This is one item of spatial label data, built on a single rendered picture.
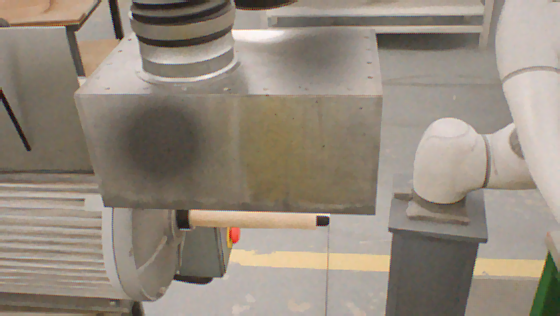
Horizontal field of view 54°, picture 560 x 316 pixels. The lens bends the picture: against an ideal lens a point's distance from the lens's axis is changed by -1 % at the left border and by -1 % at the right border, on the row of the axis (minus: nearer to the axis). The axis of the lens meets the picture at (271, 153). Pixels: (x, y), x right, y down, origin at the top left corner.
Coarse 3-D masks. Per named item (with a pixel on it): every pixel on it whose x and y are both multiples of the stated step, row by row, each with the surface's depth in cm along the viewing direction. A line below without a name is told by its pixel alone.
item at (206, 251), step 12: (204, 228) 109; (216, 228) 109; (228, 228) 117; (192, 240) 111; (204, 240) 110; (216, 240) 110; (228, 240) 117; (192, 252) 113; (204, 252) 112; (216, 252) 112; (228, 252) 119; (192, 264) 115; (204, 264) 114; (216, 264) 114; (180, 276) 119; (192, 276) 117; (204, 276) 116; (216, 276) 116
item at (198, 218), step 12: (192, 216) 80; (204, 216) 80; (216, 216) 80; (228, 216) 80; (240, 216) 80; (252, 216) 79; (264, 216) 79; (276, 216) 79; (288, 216) 79; (300, 216) 79; (312, 216) 78; (276, 228) 80; (288, 228) 79; (300, 228) 79; (312, 228) 79
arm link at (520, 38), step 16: (512, 0) 102; (528, 0) 99; (544, 0) 99; (512, 16) 100; (528, 16) 98; (544, 16) 97; (496, 32) 104; (512, 32) 99; (528, 32) 97; (544, 32) 96; (496, 48) 102; (512, 48) 98; (528, 48) 96; (544, 48) 95; (512, 64) 97; (528, 64) 95; (544, 64) 95
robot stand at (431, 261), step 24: (480, 192) 171; (480, 216) 162; (408, 240) 163; (432, 240) 160; (456, 240) 158; (480, 240) 155; (408, 264) 168; (432, 264) 165; (456, 264) 163; (408, 288) 173; (432, 288) 170; (456, 288) 168; (408, 312) 178; (432, 312) 176; (456, 312) 174
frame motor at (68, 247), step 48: (0, 192) 74; (48, 192) 73; (96, 192) 73; (0, 240) 74; (48, 240) 73; (96, 240) 71; (144, 240) 72; (0, 288) 79; (48, 288) 77; (96, 288) 76; (144, 288) 75
